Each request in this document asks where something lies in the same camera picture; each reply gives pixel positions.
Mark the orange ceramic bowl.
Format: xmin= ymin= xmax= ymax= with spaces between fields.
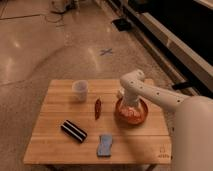
xmin=114 ymin=98 xmax=148 ymax=125

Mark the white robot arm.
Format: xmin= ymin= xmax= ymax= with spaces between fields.
xmin=120 ymin=69 xmax=213 ymax=171

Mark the white wrapped package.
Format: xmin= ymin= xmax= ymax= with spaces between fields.
xmin=116 ymin=88 xmax=124 ymax=99

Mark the translucent plastic cup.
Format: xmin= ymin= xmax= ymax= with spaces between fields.
xmin=72 ymin=80 xmax=88 ymax=102

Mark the wooden table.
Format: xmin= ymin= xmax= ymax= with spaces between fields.
xmin=23 ymin=79 xmax=171 ymax=164

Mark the black white striped case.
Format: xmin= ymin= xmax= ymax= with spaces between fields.
xmin=61 ymin=120 xmax=87 ymax=143

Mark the black floor mat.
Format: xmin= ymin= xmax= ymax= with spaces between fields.
xmin=112 ymin=18 xmax=132 ymax=31

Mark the blue sponge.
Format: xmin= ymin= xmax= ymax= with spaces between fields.
xmin=97 ymin=134 xmax=113 ymax=157

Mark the white machine base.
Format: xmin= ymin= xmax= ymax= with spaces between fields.
xmin=49 ymin=0 xmax=78 ymax=14

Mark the long white wall rail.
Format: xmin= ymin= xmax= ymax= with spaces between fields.
xmin=94 ymin=0 xmax=213 ymax=98

